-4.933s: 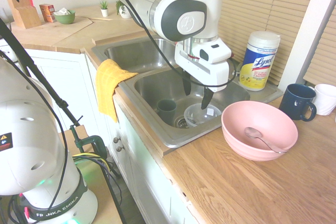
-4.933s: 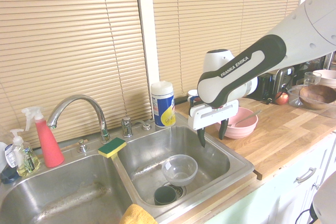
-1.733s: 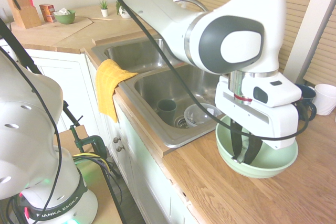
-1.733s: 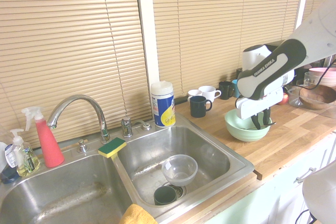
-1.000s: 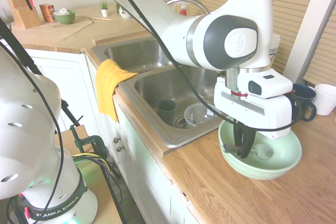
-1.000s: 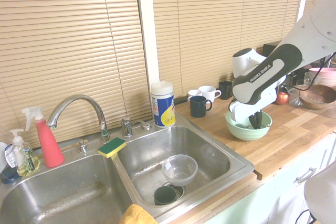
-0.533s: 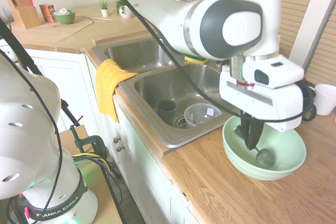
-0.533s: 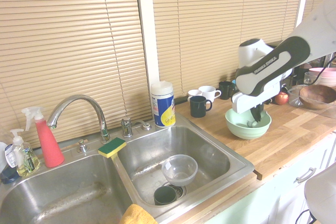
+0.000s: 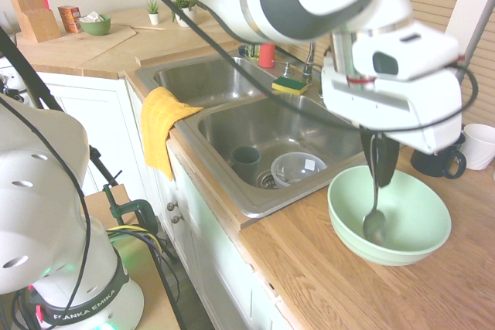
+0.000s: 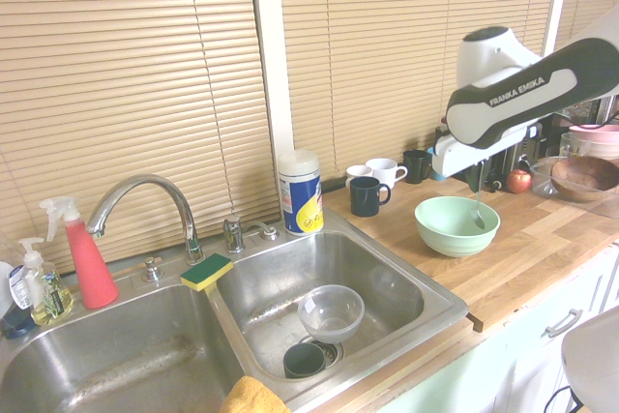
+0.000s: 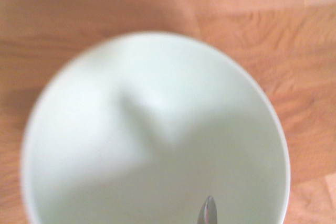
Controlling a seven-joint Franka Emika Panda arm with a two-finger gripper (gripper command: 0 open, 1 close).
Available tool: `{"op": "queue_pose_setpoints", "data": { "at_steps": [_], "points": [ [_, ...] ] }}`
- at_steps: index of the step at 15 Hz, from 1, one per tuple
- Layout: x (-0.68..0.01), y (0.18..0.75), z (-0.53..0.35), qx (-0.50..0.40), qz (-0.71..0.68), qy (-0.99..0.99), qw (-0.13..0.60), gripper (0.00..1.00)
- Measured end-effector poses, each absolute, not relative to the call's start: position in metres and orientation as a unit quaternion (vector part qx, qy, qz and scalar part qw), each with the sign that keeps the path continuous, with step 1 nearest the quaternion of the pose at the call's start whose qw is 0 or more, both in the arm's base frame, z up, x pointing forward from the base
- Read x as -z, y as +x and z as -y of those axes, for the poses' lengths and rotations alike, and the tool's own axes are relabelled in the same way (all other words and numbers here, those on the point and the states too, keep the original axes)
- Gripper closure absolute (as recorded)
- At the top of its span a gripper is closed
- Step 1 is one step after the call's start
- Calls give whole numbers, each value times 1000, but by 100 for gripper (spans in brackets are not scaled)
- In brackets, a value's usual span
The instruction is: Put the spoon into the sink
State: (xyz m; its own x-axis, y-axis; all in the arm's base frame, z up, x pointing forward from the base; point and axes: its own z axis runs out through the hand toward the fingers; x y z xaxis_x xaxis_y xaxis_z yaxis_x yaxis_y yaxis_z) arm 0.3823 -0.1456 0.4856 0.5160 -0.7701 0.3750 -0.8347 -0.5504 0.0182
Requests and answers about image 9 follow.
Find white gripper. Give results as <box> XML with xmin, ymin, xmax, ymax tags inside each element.
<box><xmin>320</xmin><ymin>55</ymin><xmax>464</xmax><ymax>189</ymax></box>

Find metal spoon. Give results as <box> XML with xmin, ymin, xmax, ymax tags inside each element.
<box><xmin>362</xmin><ymin>132</ymin><xmax>388</xmax><ymax>247</ymax></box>

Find stainless steel double sink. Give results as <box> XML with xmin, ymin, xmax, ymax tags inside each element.
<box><xmin>134</xmin><ymin>49</ymin><xmax>373</xmax><ymax>219</ymax></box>

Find metal sink drain strainer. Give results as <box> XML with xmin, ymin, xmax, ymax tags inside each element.
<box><xmin>256</xmin><ymin>169</ymin><xmax>279</xmax><ymax>189</ymax></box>

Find black mug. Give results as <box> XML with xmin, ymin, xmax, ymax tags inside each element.
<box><xmin>410</xmin><ymin>132</ymin><xmax>468</xmax><ymax>179</ymax></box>

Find light green bowl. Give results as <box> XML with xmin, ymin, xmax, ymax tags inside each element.
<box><xmin>326</xmin><ymin>165</ymin><xmax>452</xmax><ymax>267</ymax></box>

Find clear glass bowl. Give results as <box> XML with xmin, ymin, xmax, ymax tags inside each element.
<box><xmin>270</xmin><ymin>151</ymin><xmax>328</xmax><ymax>190</ymax></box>

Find white cup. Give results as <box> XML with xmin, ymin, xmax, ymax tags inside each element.
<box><xmin>459</xmin><ymin>123</ymin><xmax>495</xmax><ymax>172</ymax></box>

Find yellow green sponge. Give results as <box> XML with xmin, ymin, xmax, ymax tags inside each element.
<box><xmin>271</xmin><ymin>76</ymin><xmax>309</xmax><ymax>97</ymax></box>

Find metal faucet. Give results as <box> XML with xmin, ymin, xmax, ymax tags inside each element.
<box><xmin>302</xmin><ymin>41</ymin><xmax>324</xmax><ymax>84</ymax></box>

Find grey-green plastic cup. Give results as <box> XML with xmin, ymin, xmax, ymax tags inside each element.
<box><xmin>230</xmin><ymin>145</ymin><xmax>261</xmax><ymax>181</ymax></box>

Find red plastic cup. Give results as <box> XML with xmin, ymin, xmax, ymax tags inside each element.
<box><xmin>257</xmin><ymin>43</ymin><xmax>277</xmax><ymax>70</ymax></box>

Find white kitchen cabinet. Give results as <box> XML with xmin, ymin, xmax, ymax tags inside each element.
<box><xmin>36</xmin><ymin>71</ymin><xmax>295</xmax><ymax>330</ymax></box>

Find yellow dish towel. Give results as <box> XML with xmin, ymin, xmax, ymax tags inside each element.
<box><xmin>139</xmin><ymin>86</ymin><xmax>204</xmax><ymax>182</ymax></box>

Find leafy potted plant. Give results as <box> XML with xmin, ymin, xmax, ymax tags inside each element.
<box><xmin>171</xmin><ymin>0</ymin><xmax>199</xmax><ymax>29</ymax></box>

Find green metal clamp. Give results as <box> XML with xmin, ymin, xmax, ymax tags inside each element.
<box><xmin>101</xmin><ymin>184</ymin><xmax>159</xmax><ymax>231</ymax></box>

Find small spiky potted plant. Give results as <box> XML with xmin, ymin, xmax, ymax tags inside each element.
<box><xmin>145</xmin><ymin>0</ymin><xmax>162</xmax><ymax>26</ymax></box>

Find small dark green bowl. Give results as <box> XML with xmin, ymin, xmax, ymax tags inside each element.
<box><xmin>77</xmin><ymin>14</ymin><xmax>113</xmax><ymax>37</ymax></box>

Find white crumpled paper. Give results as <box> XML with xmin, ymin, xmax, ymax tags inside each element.
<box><xmin>78</xmin><ymin>12</ymin><xmax>106</xmax><ymax>24</ymax></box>

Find orange cardboard box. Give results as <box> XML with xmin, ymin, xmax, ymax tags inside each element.
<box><xmin>57</xmin><ymin>5</ymin><xmax>83</xmax><ymax>35</ymax></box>

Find wooden knife block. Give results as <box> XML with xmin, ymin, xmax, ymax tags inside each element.
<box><xmin>7</xmin><ymin>0</ymin><xmax>63</xmax><ymax>43</ymax></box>

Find long black robot cable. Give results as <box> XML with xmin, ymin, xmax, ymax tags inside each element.
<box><xmin>111</xmin><ymin>0</ymin><xmax>480</xmax><ymax>132</ymax></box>

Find grey camera stand pole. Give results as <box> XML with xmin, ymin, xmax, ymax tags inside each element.
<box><xmin>461</xmin><ymin>0</ymin><xmax>495</xmax><ymax>73</ymax></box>

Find yellow and purple wires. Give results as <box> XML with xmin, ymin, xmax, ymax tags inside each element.
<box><xmin>105</xmin><ymin>223</ymin><xmax>179</xmax><ymax>270</ymax></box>

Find thin black cable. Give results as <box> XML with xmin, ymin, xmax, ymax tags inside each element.
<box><xmin>0</xmin><ymin>96</ymin><xmax>93</xmax><ymax>330</ymax></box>

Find thick black cable sleeve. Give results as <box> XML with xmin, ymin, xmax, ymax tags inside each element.
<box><xmin>0</xmin><ymin>27</ymin><xmax>65</xmax><ymax>112</ymax></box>

